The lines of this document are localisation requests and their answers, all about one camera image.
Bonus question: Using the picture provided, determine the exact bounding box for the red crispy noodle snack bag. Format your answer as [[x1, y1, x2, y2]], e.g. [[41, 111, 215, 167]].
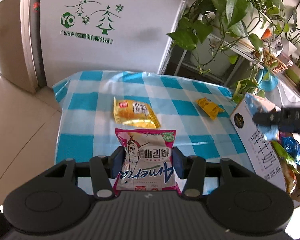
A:
[[285, 166, 297, 194]]

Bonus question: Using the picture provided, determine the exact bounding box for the cardboard milk box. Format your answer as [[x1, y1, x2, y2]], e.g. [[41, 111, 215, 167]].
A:
[[230, 93, 300, 205]]

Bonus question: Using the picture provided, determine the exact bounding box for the pink white bread bag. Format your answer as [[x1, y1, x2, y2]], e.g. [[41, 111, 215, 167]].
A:
[[114, 128, 180, 192]]

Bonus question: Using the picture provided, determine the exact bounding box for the yellow bread snack packet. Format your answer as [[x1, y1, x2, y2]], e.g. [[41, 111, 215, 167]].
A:
[[113, 98, 161, 129]]

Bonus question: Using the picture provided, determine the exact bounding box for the silver refrigerator door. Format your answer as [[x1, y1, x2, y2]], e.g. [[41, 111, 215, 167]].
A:
[[0, 0, 38, 93]]

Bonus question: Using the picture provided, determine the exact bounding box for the green snack packet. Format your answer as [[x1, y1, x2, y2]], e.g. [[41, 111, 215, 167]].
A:
[[271, 140, 297, 170]]

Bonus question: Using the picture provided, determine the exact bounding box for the white metal plant stand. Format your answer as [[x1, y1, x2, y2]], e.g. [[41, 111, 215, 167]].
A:
[[173, 34, 264, 87]]

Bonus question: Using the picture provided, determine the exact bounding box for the blue foil snack bag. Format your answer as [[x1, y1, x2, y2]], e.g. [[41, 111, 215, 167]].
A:
[[281, 137, 300, 166]]

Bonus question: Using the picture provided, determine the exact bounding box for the yellow barcode snack packet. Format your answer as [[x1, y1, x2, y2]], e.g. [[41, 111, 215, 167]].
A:
[[196, 98, 225, 120]]

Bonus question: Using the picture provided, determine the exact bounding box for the white refrigerator with tree print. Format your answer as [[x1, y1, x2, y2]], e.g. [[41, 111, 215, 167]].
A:
[[32, 0, 187, 87]]

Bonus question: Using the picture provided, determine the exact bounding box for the wicker basket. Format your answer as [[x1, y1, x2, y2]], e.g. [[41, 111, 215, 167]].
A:
[[252, 49, 288, 74]]

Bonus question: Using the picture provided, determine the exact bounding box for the green pothos plant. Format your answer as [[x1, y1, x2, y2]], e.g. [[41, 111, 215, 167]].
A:
[[166, 0, 300, 104]]

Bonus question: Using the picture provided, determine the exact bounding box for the small green white pot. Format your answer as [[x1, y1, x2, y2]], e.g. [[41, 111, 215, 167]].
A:
[[285, 64, 300, 86]]

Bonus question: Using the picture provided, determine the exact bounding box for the blue checked tablecloth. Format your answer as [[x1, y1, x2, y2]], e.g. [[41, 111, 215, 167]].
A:
[[52, 70, 268, 196]]

